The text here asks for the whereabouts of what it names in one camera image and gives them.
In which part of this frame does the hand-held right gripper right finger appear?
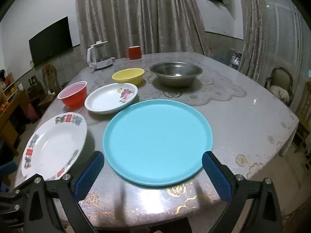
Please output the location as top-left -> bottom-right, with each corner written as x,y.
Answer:
202,150 -> 283,233

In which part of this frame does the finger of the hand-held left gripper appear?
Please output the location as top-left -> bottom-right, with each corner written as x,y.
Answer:
0,183 -> 30,226
0,161 -> 18,182

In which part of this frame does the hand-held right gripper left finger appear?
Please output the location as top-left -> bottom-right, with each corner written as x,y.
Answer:
23,150 -> 105,233

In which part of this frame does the large white plate red print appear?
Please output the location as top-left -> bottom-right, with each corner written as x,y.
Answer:
21,113 -> 88,181

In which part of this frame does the light blue round plate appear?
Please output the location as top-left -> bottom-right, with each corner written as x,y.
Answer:
102,99 -> 214,187

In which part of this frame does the white plate pink flower print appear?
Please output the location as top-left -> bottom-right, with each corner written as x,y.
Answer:
84,83 -> 138,114

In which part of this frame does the red plastic bowl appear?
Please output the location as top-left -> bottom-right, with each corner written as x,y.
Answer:
58,81 -> 87,108

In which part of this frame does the stainless steel bowl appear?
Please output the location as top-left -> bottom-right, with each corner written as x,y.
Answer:
150,62 -> 203,88

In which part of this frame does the yellow plastic bowl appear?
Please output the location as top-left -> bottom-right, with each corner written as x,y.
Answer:
112,68 -> 145,86

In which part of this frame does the pink bag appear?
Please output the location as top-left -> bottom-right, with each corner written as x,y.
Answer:
26,103 -> 39,124

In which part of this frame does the yellow wooden cabinet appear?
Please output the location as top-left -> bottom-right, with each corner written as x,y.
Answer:
0,71 -> 33,154

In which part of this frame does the carved wooden chair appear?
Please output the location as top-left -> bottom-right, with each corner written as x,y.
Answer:
41,64 -> 61,97

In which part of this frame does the wooden chair by window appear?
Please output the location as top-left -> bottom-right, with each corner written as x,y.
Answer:
264,67 -> 294,106

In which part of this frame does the white electric kettle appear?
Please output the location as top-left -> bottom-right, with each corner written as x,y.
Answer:
87,40 -> 114,70

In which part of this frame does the red mug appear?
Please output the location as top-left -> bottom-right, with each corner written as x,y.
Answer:
125,46 -> 142,60

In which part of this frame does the sheer white curtain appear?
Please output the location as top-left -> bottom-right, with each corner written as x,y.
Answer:
237,0 -> 304,112

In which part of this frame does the beige patterned curtain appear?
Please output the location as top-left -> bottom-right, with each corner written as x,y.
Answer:
76,0 -> 209,60

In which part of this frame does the black wall television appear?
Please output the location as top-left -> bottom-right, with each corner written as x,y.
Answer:
29,16 -> 73,66

